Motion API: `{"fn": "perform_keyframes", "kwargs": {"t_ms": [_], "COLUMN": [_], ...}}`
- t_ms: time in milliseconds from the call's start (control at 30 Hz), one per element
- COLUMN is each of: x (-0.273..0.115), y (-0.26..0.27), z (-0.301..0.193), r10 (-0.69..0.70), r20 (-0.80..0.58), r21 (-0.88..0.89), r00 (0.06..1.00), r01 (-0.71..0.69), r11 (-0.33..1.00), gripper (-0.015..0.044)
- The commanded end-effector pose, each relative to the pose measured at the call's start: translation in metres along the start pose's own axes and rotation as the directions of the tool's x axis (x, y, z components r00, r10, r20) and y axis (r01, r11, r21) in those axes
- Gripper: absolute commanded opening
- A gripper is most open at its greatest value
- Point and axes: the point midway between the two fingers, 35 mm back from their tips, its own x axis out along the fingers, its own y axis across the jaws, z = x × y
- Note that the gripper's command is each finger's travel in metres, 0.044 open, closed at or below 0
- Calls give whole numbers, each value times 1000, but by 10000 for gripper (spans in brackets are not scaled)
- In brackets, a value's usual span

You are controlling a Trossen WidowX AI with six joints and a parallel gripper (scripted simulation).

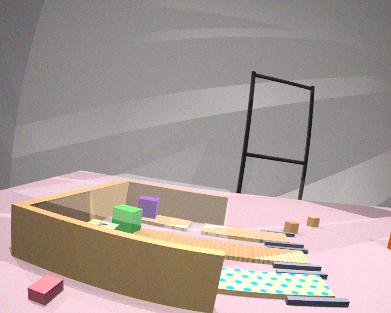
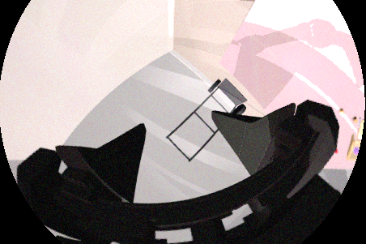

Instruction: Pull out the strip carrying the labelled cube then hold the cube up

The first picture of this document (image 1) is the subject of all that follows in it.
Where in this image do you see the pink rectangular block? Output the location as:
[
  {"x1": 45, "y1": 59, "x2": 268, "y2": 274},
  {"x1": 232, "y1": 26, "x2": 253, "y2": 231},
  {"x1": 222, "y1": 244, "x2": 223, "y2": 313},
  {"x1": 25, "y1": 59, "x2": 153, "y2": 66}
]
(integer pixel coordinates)
[{"x1": 28, "y1": 274, "x2": 64, "y2": 306}]

